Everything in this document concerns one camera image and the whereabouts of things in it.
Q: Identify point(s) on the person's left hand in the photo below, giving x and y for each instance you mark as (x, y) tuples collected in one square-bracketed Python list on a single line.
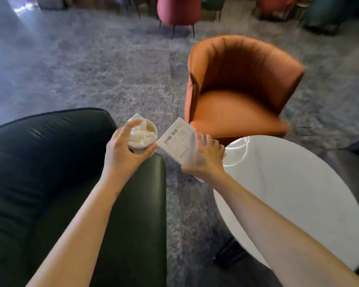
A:
[(119, 159)]

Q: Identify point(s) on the person's right hand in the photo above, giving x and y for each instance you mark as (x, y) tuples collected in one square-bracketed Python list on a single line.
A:
[(202, 162)]

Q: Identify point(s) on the person's left thumb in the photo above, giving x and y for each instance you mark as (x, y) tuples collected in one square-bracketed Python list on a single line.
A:
[(146, 151)]

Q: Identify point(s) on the person's right fingers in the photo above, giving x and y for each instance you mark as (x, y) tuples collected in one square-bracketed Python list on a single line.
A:
[(208, 144)]

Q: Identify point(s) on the white paper cup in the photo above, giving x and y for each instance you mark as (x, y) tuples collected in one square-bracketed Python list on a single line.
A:
[(143, 144)]

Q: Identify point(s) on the white cardboard box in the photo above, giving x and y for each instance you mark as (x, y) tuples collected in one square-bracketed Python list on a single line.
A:
[(176, 140)]

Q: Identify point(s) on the person's right forearm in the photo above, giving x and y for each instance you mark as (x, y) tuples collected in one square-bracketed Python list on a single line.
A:
[(275, 236)]

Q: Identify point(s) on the person's left forearm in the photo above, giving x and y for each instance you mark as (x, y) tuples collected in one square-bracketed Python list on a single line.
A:
[(77, 236)]

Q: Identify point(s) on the crumpled white tissue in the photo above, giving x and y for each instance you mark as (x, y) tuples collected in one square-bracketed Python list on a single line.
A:
[(142, 134)]

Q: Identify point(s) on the orange upholstered chair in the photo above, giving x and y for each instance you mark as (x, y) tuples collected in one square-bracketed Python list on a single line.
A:
[(236, 95)]

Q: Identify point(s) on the grey shaggy rug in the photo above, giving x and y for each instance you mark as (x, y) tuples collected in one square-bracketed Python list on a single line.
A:
[(122, 65)]

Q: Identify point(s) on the white round table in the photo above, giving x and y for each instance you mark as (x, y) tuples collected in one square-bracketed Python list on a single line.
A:
[(296, 188)]

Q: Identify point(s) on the black leather armchair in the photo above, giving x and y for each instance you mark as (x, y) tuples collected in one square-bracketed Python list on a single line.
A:
[(33, 164)]

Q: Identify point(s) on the pink upholstered chair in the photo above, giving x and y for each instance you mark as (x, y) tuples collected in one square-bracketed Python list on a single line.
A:
[(179, 10)]

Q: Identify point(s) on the dark green chair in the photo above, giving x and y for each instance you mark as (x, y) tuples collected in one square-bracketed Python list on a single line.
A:
[(214, 4)]

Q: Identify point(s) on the black leather chair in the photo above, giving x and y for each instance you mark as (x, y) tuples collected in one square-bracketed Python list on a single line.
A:
[(353, 170)]

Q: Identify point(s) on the red upholstered chair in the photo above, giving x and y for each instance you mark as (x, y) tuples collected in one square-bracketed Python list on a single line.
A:
[(272, 5)]

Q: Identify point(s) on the teal upholstered chair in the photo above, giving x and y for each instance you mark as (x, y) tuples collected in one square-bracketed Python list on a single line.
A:
[(329, 11)]

